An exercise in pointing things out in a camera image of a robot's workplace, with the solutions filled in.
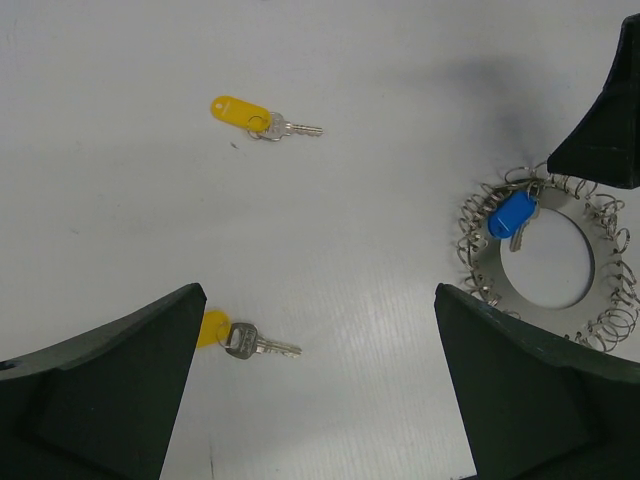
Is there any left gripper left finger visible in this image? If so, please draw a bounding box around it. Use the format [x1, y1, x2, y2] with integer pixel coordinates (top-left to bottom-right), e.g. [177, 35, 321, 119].
[1, 283, 206, 479]

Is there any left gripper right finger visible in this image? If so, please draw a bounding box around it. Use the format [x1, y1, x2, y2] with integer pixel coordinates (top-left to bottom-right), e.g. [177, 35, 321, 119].
[434, 284, 639, 479]

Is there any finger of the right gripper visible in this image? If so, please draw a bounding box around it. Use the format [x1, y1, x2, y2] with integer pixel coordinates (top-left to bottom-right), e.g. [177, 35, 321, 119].
[547, 14, 639, 189]

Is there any metal disc with keyrings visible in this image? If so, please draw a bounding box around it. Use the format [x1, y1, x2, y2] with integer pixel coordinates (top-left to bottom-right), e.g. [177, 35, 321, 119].
[455, 163, 639, 353]

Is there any blue tag key on disc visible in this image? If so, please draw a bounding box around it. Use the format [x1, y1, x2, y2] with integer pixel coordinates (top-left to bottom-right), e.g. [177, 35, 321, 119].
[487, 190, 539, 252]

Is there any yellow tag key lower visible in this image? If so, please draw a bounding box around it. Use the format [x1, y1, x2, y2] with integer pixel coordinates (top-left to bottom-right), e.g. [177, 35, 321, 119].
[196, 310, 302, 360]

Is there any yellow tag key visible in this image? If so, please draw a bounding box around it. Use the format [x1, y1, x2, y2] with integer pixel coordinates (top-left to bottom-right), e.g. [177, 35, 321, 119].
[196, 310, 302, 360]
[210, 96, 324, 142]

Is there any yellow tag key upper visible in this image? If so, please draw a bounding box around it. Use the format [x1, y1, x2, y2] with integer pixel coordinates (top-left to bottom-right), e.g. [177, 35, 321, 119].
[210, 96, 324, 142]

